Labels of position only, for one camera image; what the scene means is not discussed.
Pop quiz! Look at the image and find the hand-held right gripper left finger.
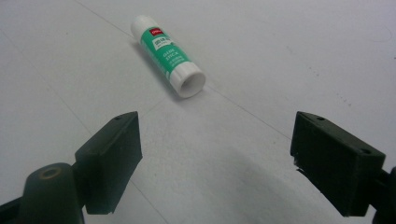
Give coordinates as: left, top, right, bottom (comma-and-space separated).
74, 111, 144, 216

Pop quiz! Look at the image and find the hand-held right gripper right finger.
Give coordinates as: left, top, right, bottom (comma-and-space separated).
290, 110, 387, 217

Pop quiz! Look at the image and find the green and white glue stick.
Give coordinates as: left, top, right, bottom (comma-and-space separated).
130, 15, 207, 99

